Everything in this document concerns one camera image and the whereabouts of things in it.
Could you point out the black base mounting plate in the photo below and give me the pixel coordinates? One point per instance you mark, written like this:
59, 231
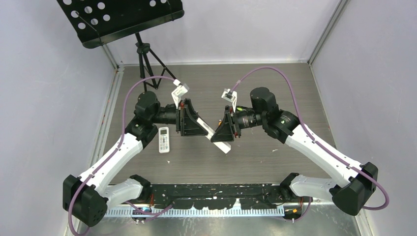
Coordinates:
217, 196

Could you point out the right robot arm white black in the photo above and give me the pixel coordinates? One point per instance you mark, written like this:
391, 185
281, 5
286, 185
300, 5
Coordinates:
350, 183

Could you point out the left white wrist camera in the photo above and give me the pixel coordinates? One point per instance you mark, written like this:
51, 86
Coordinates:
180, 90

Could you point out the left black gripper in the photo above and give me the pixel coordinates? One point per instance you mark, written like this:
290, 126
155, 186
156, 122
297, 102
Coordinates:
186, 123

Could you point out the white air conditioner remote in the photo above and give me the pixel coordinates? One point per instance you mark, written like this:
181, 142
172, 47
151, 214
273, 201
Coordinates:
163, 140

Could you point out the long white remote control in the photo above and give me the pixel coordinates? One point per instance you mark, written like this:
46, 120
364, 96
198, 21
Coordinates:
223, 146

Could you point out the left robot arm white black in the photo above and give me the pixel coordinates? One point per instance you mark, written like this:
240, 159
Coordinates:
89, 195

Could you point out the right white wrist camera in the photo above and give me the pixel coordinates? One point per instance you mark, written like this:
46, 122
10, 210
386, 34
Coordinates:
230, 96

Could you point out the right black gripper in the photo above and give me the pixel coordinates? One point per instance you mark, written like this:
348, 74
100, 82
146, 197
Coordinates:
224, 132

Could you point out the black music stand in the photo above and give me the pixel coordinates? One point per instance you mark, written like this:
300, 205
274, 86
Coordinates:
99, 22

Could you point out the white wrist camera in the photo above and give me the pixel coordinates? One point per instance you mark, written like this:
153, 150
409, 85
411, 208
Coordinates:
180, 90
230, 96

